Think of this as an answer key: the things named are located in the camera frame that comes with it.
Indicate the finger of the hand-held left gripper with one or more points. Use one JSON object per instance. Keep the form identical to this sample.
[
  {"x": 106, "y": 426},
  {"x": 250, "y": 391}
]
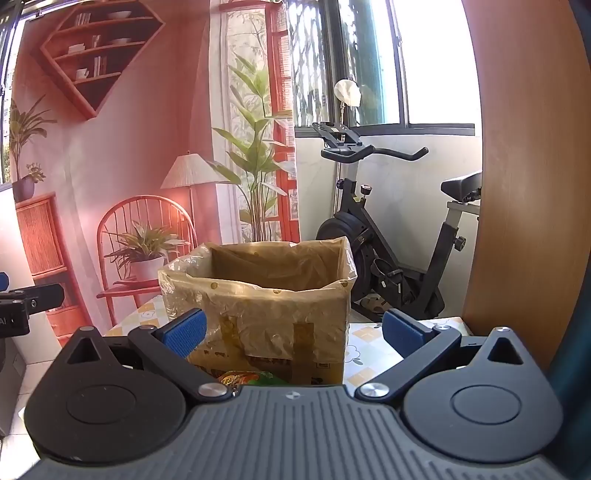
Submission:
[
  {"x": 3, "y": 280},
  {"x": 41, "y": 297}
]

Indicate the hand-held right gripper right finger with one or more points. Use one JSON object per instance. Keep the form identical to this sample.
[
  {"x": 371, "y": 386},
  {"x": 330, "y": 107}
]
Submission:
[{"x": 404, "y": 334}]

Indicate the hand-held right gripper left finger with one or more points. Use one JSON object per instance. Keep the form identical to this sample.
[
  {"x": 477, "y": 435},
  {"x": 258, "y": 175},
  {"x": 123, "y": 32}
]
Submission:
[{"x": 184, "y": 334}]

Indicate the red and green snack packet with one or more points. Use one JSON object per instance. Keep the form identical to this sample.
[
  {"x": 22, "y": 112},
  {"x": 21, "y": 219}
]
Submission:
[{"x": 251, "y": 378}]

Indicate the plastic-lined cardboard box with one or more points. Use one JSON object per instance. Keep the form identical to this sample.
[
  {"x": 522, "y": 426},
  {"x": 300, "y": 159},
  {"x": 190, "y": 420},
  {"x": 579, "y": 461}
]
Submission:
[{"x": 272, "y": 318}]

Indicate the patterned tablecloth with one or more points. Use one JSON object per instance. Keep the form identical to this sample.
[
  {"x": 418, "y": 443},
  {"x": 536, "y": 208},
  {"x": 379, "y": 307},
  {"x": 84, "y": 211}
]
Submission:
[{"x": 369, "y": 353}]

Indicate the black exercise bike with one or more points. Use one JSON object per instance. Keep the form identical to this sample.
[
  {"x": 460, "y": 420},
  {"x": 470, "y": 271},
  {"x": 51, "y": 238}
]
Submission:
[{"x": 369, "y": 230}]

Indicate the printed room backdrop cloth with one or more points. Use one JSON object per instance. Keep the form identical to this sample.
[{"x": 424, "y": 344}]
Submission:
[{"x": 138, "y": 147}]

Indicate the wooden board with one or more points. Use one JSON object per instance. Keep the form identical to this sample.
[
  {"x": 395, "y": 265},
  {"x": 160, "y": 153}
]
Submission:
[{"x": 531, "y": 161}]

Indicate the white hanging cloth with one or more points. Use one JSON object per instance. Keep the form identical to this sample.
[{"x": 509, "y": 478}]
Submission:
[{"x": 347, "y": 92}]

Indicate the dark framed window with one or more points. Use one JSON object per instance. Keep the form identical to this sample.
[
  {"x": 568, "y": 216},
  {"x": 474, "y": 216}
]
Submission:
[{"x": 369, "y": 60}]

